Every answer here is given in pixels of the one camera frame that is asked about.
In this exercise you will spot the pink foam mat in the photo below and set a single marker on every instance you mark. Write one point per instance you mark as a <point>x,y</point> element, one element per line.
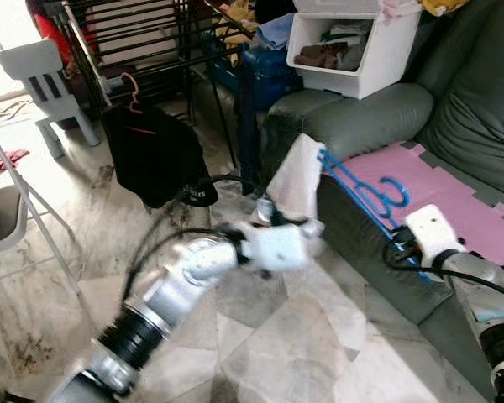
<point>454,193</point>

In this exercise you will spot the grey folding chair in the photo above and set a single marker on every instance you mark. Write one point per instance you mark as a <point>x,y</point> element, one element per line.
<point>0,222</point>

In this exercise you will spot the pink hanger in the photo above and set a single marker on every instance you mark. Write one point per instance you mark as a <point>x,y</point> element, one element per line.
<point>137,107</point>

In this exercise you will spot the light blue folded towel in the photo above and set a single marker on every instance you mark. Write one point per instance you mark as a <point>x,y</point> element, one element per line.
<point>277,32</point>

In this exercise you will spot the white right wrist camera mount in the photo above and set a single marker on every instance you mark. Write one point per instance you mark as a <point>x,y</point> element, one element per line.
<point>433,231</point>

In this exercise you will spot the white garment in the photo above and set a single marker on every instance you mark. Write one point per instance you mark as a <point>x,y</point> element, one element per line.
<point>298,180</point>

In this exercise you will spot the red garment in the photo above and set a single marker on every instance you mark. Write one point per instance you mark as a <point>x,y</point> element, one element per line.
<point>50,34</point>

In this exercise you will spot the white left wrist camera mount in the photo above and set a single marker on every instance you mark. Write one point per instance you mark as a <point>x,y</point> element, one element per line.
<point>281,248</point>

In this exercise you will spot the white kids chair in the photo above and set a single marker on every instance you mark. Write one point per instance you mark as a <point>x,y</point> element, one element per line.
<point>42,63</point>

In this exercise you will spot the grey-green sofa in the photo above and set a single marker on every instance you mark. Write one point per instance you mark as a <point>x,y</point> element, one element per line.
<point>470,84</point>

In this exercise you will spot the white storage bin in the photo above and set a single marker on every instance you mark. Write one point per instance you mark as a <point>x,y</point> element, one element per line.
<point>378,67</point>

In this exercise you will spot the blue plastic hanger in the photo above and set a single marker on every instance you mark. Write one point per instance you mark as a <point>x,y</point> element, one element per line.
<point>353,191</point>

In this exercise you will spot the black metal drying rack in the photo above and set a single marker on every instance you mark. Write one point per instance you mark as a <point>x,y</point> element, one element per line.
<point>185,50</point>

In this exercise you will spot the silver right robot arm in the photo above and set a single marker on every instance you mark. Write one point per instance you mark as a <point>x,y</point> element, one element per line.
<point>487,294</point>

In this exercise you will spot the pink cloth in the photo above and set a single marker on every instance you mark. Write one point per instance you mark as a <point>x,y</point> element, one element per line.
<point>8,159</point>

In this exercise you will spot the black garment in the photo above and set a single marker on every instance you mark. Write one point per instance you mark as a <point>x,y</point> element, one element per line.
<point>155,159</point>

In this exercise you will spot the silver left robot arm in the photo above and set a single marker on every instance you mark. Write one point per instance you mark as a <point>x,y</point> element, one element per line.
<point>185,269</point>

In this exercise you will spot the brown folded garment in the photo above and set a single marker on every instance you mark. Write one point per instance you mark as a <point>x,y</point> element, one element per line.
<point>319,54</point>

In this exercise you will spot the mustard garment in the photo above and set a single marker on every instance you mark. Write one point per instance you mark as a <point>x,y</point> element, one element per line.
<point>235,25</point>

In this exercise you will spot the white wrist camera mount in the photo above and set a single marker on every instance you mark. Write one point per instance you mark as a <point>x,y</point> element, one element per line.
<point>281,248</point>
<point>433,231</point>

